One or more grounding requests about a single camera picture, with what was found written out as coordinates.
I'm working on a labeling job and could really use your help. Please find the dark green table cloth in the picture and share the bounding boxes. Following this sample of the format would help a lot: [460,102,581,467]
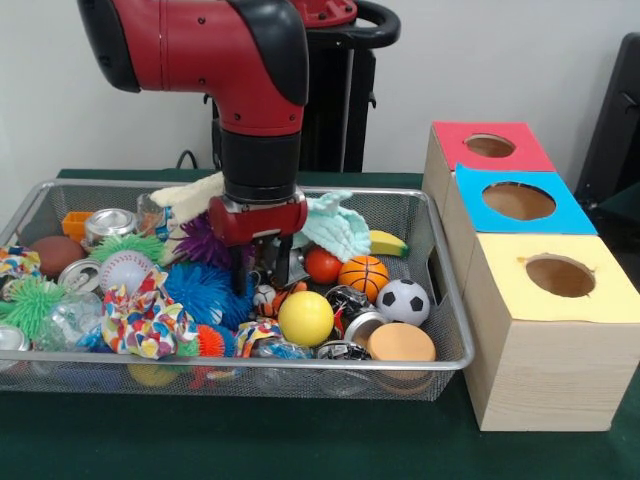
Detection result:
[597,182,640,241]
[0,168,640,480]

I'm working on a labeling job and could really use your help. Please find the shallow metal mesh bin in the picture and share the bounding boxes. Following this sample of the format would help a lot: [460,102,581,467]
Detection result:
[0,178,476,402]

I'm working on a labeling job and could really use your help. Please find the mint green knitted cloth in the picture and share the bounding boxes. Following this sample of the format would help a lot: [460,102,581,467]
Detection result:
[299,191,372,264]

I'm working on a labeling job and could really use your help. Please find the smooth yellow ball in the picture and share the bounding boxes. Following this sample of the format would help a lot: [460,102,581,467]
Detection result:
[277,290,335,349]

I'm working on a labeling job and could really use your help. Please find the small baseball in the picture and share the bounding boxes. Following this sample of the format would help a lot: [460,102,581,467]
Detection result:
[98,250,154,294]

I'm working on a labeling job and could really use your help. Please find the wooden box with three holes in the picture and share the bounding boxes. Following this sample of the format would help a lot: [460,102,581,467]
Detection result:
[421,120,640,432]

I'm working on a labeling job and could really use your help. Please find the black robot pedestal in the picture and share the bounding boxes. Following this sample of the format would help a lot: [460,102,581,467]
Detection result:
[204,0,401,174]

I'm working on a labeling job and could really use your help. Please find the round container with orange lid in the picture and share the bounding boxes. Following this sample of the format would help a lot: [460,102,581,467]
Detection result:
[366,322,437,394]

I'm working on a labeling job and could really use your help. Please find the blue spiky ball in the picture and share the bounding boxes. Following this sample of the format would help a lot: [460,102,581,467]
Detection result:
[163,262,256,331]

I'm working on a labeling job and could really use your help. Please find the black panel stand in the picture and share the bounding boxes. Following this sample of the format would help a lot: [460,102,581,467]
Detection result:
[574,32,640,201]

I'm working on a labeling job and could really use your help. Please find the purple spiky ball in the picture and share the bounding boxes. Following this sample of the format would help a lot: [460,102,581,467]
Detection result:
[174,214,234,269]

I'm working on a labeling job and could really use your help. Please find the small tiger plush toy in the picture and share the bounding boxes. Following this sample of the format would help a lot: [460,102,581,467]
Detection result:
[252,281,309,319]

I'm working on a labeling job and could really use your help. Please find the colourful patterned cloth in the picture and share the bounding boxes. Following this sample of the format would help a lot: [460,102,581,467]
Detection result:
[101,269,199,360]

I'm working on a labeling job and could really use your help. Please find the small soccer ball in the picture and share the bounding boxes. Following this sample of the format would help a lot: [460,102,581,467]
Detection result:
[374,278,431,327]

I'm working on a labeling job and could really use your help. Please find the cream knitted cloth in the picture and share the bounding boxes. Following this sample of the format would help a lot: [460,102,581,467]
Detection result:
[149,172,226,266]

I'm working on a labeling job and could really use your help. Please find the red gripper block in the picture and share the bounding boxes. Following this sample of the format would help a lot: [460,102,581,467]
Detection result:
[207,192,310,297]

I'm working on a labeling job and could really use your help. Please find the small orange basketball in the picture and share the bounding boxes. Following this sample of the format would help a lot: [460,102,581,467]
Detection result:
[338,255,390,304]

